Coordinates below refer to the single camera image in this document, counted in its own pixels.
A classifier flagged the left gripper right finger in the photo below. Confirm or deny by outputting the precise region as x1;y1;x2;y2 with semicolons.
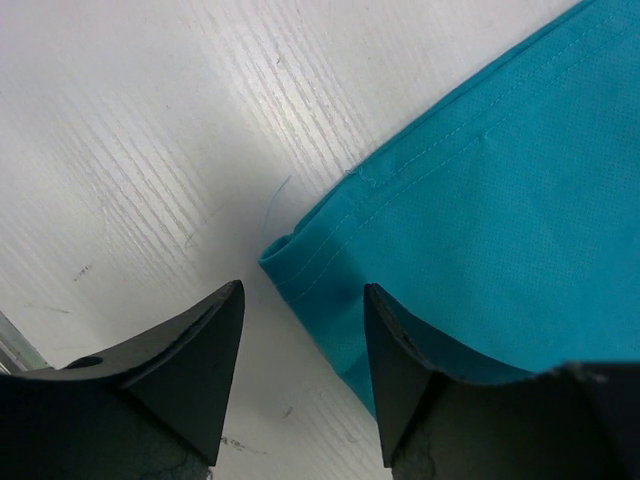
363;284;639;468

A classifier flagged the teal t-shirt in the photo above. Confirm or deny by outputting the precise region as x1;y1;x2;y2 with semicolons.
259;1;639;408

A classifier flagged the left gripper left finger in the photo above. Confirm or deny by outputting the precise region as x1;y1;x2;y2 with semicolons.
1;280;245;468

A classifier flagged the aluminium front rail frame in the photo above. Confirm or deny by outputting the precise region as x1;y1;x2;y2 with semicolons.
0;312;49;375

